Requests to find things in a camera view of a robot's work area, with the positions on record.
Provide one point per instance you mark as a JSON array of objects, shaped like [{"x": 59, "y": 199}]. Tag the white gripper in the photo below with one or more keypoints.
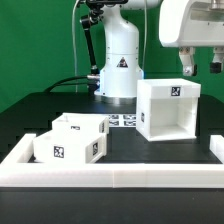
[{"x": 193, "y": 23}]

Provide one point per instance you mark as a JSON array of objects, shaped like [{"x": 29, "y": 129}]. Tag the white drawer cabinet box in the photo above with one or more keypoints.
[{"x": 166, "y": 109}]

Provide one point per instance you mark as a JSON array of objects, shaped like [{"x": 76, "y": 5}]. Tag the white front drawer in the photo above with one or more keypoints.
[{"x": 75, "y": 148}]

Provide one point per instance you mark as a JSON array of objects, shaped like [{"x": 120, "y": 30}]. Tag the white drawer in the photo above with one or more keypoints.
[
  {"x": 95, "y": 123},
  {"x": 75, "y": 148}
]

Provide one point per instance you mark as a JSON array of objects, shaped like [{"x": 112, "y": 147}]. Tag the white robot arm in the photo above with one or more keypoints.
[{"x": 117, "y": 81}]

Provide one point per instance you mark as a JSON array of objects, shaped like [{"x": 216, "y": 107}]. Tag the marker tag sheet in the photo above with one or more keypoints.
[{"x": 122, "y": 120}]

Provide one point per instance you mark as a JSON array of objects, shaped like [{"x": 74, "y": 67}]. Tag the white U-shaped border fence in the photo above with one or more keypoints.
[{"x": 17, "y": 171}]

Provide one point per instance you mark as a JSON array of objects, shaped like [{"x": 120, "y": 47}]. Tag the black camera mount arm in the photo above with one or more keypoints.
[{"x": 90, "y": 36}]

